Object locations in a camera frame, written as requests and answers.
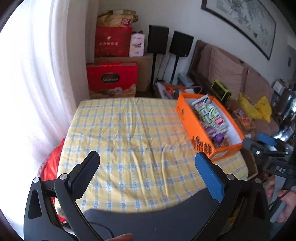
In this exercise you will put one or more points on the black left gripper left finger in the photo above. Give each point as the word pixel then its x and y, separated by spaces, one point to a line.
pixel 41 220

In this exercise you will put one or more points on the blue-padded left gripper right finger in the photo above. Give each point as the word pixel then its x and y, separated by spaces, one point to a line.
pixel 242 212

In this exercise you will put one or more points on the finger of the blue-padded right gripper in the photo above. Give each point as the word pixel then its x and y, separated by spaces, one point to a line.
pixel 274 143

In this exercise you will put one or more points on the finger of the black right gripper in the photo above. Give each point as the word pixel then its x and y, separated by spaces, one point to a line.
pixel 261 150

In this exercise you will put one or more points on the purple grape jelly pouch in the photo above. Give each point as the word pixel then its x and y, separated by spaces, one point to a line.
pixel 217 137

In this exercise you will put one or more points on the green white seaweed packet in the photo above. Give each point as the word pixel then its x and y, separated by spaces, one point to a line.
pixel 209 115

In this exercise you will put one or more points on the person's right hand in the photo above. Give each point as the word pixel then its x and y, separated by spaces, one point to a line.
pixel 286 196

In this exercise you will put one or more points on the person's left hand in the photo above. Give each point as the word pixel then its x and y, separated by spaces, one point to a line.
pixel 124 237

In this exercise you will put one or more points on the yellow plastic bag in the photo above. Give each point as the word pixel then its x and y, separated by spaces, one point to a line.
pixel 260 110

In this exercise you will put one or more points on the red plastic bag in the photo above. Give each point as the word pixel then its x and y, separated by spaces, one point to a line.
pixel 49 168

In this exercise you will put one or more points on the green yellow radio box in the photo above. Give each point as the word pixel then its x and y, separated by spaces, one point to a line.
pixel 221 91

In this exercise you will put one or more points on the brown sofa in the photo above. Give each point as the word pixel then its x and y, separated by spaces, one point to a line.
pixel 210 63

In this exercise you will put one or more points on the orange cardboard box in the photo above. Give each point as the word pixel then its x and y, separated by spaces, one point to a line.
pixel 197 134

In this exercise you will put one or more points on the white paper bag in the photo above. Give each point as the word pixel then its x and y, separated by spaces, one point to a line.
pixel 169 91

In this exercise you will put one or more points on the yellow blue plaid tablecloth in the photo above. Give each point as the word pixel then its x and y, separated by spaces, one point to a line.
pixel 147 161

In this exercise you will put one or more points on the framed ink painting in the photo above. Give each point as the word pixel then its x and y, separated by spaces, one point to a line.
pixel 250 18

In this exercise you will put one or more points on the black speaker right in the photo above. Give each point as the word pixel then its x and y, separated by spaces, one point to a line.
pixel 181 44

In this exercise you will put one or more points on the black speaker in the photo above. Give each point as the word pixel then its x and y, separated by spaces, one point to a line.
pixel 181 44
pixel 157 39

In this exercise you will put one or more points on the brown cardboard box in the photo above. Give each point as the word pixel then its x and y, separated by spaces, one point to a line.
pixel 144 68

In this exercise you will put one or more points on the black speaker left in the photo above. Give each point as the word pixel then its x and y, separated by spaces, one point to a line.
pixel 157 39

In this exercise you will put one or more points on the red Collection gift bag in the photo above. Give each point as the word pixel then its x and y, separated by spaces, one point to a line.
pixel 111 80

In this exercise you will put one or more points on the white pink small bag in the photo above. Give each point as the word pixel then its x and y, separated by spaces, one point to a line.
pixel 137 45

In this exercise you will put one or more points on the white curtain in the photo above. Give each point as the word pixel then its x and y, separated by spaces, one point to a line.
pixel 45 46

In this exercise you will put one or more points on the dark red tea bag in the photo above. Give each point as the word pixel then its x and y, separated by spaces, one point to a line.
pixel 112 41

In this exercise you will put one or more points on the gold packet on top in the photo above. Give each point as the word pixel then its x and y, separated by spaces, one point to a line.
pixel 117 18

